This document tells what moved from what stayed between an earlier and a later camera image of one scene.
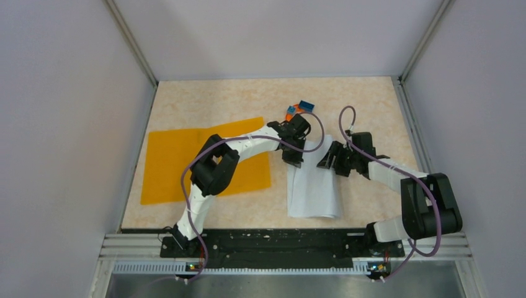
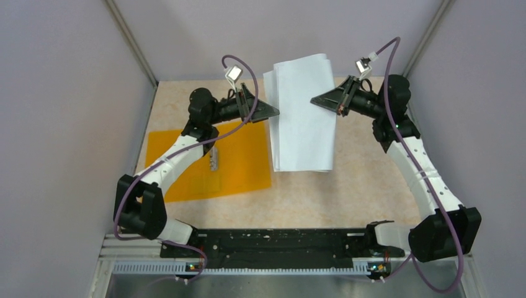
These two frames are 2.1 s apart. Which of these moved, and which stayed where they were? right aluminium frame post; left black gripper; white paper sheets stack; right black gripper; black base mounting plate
Moved: left black gripper; white paper sheets stack; right black gripper
Stayed: black base mounting plate; right aluminium frame post
